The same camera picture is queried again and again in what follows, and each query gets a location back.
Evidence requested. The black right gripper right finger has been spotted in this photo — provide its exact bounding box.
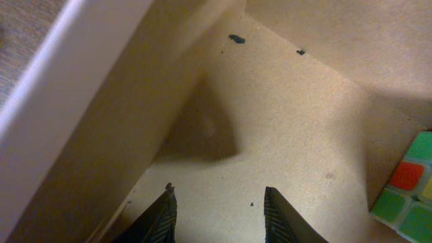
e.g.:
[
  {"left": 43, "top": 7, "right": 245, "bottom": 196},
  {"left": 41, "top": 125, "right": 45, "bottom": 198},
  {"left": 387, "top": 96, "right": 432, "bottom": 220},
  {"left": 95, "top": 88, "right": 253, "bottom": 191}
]
[{"left": 264, "top": 186, "right": 328, "bottom": 243}]

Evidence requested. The pink cardboard box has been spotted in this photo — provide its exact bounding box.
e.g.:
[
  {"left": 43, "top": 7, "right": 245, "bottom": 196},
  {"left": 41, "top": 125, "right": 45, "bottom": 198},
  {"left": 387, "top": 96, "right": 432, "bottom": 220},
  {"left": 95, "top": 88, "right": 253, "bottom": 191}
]
[{"left": 1, "top": 1, "right": 431, "bottom": 242}]

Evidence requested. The colourful puzzle cube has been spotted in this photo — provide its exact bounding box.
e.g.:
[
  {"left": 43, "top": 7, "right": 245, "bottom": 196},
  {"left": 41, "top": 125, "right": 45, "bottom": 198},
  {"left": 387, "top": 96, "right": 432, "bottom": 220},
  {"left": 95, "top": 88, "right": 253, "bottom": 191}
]
[{"left": 370, "top": 131, "right": 431, "bottom": 243}]

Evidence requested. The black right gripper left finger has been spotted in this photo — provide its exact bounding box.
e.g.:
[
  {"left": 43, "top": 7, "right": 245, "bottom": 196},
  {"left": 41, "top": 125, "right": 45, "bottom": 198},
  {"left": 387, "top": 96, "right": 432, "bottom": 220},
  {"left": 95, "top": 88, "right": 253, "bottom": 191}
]
[{"left": 112, "top": 182, "right": 178, "bottom": 243}]

